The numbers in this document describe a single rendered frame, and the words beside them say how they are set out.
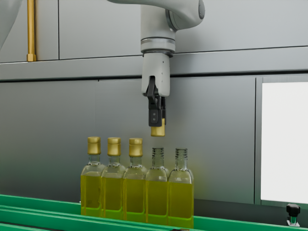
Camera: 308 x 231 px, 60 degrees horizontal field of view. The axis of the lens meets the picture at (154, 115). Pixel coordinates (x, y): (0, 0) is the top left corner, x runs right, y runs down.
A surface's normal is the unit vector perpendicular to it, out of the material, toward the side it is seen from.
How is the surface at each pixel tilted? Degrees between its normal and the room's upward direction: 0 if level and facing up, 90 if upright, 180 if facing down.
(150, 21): 90
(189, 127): 90
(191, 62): 90
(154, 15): 92
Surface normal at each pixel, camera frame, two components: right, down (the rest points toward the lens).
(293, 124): -0.27, 0.04
